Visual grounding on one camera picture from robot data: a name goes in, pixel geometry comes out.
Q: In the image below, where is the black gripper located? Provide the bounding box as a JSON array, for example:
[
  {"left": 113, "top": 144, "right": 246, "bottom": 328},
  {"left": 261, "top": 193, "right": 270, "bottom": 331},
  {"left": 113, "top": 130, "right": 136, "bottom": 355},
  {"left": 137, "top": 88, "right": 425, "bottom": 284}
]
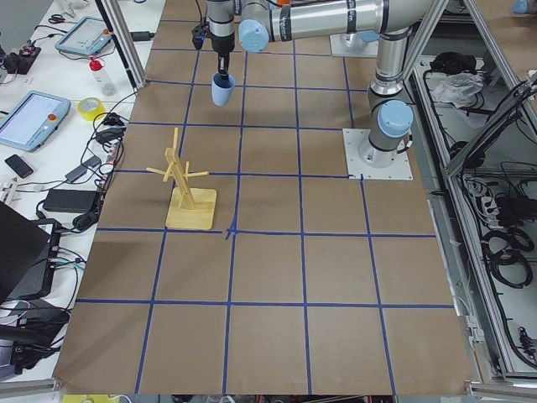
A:
[{"left": 210, "top": 32, "right": 234, "bottom": 81}]

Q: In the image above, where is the light blue plastic cup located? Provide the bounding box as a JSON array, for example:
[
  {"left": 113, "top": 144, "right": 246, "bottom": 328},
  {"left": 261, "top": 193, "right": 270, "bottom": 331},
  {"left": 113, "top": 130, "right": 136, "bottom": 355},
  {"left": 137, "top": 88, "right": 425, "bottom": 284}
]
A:
[{"left": 211, "top": 73, "right": 236, "bottom": 107}]

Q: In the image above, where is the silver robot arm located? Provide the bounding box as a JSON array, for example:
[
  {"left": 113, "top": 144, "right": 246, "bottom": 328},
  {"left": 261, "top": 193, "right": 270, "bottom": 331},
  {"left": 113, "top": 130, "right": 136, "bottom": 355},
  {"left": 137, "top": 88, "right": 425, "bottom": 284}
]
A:
[
  {"left": 341, "top": 30, "right": 379, "bottom": 47},
  {"left": 193, "top": 1, "right": 432, "bottom": 141}
]

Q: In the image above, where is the wooden cup tree stand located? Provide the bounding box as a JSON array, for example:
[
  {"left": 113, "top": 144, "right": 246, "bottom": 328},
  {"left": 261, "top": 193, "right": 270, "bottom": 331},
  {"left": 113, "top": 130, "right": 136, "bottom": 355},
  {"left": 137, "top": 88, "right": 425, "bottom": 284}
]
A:
[{"left": 146, "top": 128, "right": 217, "bottom": 230}]

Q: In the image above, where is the black power adapter brick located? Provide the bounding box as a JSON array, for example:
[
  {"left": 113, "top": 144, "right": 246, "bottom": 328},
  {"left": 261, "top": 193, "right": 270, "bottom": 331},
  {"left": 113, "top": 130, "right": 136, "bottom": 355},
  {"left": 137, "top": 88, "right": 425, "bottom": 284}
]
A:
[{"left": 130, "top": 31, "right": 155, "bottom": 42}]

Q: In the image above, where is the red capped squeeze bottle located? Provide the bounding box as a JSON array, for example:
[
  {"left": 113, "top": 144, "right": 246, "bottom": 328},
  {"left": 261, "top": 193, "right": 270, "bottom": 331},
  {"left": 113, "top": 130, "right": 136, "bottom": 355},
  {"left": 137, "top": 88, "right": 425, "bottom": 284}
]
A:
[{"left": 89, "top": 56, "right": 117, "bottom": 97}]

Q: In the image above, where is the far teach pendant tablet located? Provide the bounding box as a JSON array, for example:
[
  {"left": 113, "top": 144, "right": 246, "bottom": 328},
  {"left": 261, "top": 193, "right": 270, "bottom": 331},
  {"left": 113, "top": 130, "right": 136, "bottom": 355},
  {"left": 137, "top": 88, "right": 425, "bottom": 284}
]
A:
[{"left": 55, "top": 17, "right": 112, "bottom": 56}]

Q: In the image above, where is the teach pendant tablet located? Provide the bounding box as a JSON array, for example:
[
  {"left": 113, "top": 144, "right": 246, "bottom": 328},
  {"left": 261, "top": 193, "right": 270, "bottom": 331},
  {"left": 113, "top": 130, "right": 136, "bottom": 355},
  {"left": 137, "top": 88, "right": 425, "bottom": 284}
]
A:
[
  {"left": 1, "top": 91, "right": 71, "bottom": 151},
  {"left": 55, "top": 17, "right": 112, "bottom": 56}
]

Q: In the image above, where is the yellow tape roll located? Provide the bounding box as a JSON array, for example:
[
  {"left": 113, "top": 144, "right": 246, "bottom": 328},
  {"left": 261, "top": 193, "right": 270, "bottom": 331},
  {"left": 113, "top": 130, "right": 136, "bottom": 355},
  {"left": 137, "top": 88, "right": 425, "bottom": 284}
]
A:
[{"left": 77, "top": 97, "right": 106, "bottom": 121}]

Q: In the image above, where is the near teach pendant tablet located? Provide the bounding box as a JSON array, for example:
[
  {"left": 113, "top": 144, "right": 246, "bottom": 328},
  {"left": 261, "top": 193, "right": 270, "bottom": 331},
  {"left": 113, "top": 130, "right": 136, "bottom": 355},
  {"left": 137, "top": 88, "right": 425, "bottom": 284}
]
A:
[{"left": 1, "top": 91, "right": 71, "bottom": 151}]

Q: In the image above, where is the large black power brick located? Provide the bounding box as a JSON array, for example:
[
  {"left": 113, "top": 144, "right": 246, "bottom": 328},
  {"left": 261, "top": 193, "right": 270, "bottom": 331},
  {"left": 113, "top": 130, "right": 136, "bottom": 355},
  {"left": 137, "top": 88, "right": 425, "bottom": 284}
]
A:
[{"left": 43, "top": 189, "right": 98, "bottom": 213}]

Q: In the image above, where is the black smartphone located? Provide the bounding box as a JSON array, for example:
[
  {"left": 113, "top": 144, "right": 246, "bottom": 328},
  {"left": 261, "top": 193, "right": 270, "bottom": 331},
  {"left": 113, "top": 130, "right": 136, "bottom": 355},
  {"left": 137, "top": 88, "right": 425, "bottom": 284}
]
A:
[{"left": 4, "top": 154, "right": 34, "bottom": 179}]

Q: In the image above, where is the white crumpled cloth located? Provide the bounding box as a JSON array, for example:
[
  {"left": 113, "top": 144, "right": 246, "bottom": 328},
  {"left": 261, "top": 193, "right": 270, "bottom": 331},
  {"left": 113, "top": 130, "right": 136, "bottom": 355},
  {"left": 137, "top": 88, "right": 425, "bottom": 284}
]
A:
[{"left": 431, "top": 72, "right": 484, "bottom": 107}]

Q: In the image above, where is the black laptop computer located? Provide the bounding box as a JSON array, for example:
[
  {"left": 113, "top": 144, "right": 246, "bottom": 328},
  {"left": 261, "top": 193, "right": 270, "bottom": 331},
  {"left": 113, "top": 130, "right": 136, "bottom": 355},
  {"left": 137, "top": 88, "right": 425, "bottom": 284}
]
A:
[{"left": 1, "top": 203, "right": 60, "bottom": 302}]

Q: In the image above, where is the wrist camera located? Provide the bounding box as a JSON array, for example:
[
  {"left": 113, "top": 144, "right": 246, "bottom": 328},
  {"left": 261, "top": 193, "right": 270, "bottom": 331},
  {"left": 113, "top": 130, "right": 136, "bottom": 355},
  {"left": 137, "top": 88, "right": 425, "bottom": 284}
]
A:
[{"left": 191, "top": 22, "right": 210, "bottom": 50}]

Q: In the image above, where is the aluminium frame post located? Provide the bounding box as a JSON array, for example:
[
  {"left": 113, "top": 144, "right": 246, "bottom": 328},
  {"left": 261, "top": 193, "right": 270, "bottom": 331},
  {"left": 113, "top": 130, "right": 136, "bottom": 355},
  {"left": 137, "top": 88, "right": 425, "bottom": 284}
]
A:
[{"left": 95, "top": 0, "right": 146, "bottom": 90}]

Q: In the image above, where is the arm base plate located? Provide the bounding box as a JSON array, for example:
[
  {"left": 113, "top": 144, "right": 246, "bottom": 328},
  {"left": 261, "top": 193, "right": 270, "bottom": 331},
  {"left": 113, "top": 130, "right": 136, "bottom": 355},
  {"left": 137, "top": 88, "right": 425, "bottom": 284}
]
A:
[
  {"left": 330, "top": 31, "right": 379, "bottom": 58},
  {"left": 342, "top": 128, "right": 413, "bottom": 181}
]

